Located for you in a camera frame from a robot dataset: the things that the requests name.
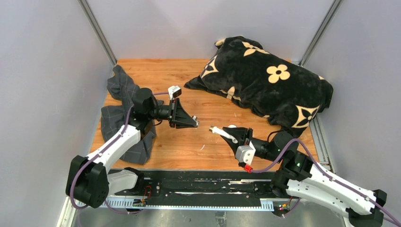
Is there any aluminium frame post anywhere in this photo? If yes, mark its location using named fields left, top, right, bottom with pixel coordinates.
left=78, top=0, right=117, bottom=65
left=298, top=0, right=343, bottom=67

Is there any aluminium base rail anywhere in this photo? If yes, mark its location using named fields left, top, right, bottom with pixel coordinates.
left=56, top=116, right=355, bottom=227

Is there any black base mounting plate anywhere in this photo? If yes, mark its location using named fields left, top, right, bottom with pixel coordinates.
left=105, top=168, right=323, bottom=208

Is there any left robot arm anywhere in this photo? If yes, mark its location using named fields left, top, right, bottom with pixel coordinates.
left=65, top=86, right=199, bottom=210

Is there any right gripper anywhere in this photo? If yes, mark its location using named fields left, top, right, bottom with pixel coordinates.
left=220, top=127, right=281, bottom=163

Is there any left aluminium frame post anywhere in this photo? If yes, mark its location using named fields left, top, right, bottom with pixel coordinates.
left=78, top=0, right=117, bottom=65

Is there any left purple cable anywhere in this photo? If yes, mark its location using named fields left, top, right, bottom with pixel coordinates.
left=69, top=91, right=170, bottom=215

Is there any grey checked cloth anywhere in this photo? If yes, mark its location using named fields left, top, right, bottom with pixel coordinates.
left=101, top=64, right=157, bottom=165

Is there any black floral plush blanket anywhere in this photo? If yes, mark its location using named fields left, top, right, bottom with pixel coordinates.
left=184, top=36, right=334, bottom=138

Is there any right aluminium frame post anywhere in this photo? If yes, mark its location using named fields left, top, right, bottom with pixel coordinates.
left=298, top=0, right=343, bottom=67

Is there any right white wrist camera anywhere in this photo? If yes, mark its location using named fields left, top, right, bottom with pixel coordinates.
left=235, top=145, right=256, bottom=165

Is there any metal tee pipe fitting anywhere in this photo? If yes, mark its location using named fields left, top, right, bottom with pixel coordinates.
left=192, top=115, right=199, bottom=128

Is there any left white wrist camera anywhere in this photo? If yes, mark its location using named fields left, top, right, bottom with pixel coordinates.
left=167, top=85, right=182, bottom=100

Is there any white plastic water faucet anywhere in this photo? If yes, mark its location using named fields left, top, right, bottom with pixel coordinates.
left=209, top=126, right=238, bottom=143

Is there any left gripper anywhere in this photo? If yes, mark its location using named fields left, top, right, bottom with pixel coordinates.
left=147, top=98, right=195, bottom=129

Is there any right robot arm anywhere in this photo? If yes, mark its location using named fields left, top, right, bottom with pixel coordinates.
left=209, top=125, right=387, bottom=227

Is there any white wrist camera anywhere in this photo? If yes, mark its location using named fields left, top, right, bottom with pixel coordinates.
left=235, top=145, right=256, bottom=165
left=167, top=85, right=182, bottom=100

